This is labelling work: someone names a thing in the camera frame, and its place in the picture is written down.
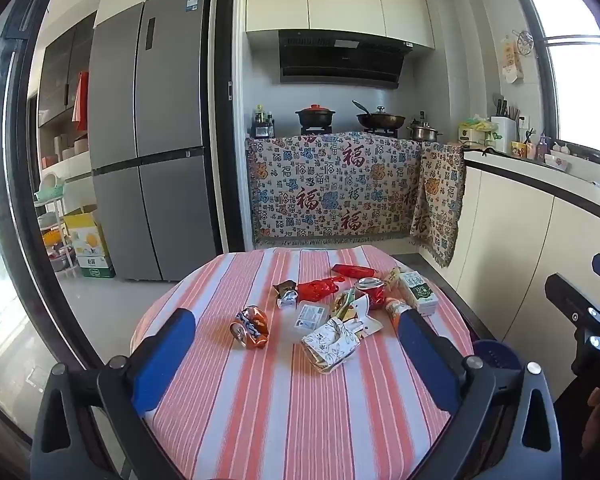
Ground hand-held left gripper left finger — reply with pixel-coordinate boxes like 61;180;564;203
30;308;197;480

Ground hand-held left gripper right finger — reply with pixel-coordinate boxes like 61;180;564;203
397;310;573;480

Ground small orange bottle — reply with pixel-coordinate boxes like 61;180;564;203
384;297;408;328

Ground white green milk carton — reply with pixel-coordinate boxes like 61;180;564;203
399;270;440;317

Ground blue trash bin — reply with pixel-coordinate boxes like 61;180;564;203
472;339;523;376

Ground crushed red can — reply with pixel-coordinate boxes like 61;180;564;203
355;276;387;310

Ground crushed orange can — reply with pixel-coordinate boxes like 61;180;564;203
230;305;271;350

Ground patterned paper box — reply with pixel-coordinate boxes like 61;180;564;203
301;317;366;375

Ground green yellow snack bag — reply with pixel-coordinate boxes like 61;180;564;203
330;288;363;318

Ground long red wrapper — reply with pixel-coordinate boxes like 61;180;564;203
331;263;381;280

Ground small white packet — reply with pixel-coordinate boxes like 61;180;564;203
295;301;330;333

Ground brown foil wrapper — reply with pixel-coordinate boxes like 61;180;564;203
272;280;301;309

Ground white counter cabinets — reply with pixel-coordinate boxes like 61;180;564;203
450;155;600;361

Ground white green cardboard box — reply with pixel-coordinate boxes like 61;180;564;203
77;255;116;279

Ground yellow cardboard box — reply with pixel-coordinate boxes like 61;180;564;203
62;208;112;259

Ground small printed cloth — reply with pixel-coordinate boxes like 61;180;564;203
410;142;467;268

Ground white knife holder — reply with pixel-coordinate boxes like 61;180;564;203
490;95;521;153

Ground white storage rack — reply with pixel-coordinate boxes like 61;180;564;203
32;180;77;273

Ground window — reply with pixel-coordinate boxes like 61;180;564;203
520;0;600;171

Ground yellow green packages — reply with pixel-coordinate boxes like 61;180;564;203
457;115;501;146

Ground large printed blanket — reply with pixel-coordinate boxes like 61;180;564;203
245;131;423;248

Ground steel pot with lid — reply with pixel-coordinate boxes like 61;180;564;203
407;119;443;142

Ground hanging paper bag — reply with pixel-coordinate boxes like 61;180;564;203
500;35;526;83

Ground wok with glass lid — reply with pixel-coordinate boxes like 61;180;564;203
351;100;407;131

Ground grey refrigerator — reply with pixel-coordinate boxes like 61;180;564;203
89;0;218;282

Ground group of condiment bottles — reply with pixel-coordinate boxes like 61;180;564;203
251;105;276;138

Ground red lidded clay pot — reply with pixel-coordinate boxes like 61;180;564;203
295;104;337;128

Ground red hanging bag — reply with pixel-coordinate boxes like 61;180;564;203
72;71;89;133

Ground black range hood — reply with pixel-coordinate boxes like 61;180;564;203
278;30;415;91

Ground white upper cabinets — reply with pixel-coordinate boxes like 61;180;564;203
246;0;436;51

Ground black sliding door frame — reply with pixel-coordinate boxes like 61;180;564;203
0;0;106;441

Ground wall shelf cabinet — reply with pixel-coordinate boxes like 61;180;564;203
27;10;98;181

